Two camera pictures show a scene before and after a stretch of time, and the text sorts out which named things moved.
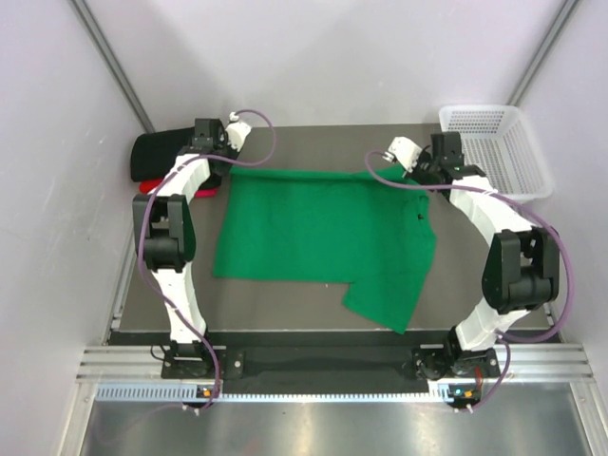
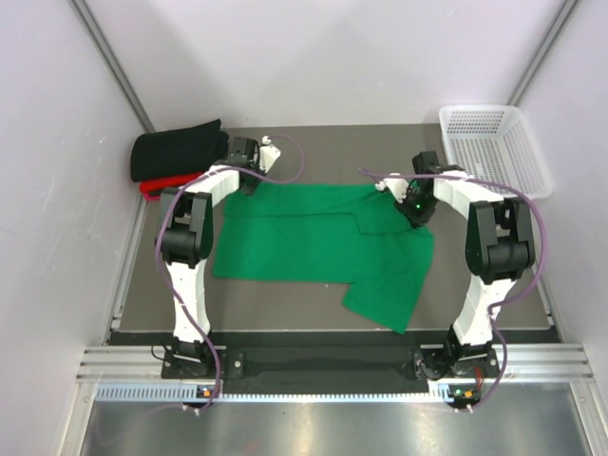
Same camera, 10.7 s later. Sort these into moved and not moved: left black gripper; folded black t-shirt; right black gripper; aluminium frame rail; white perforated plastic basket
Moved: right black gripper; left black gripper
Not moved: folded black t-shirt; aluminium frame rail; white perforated plastic basket
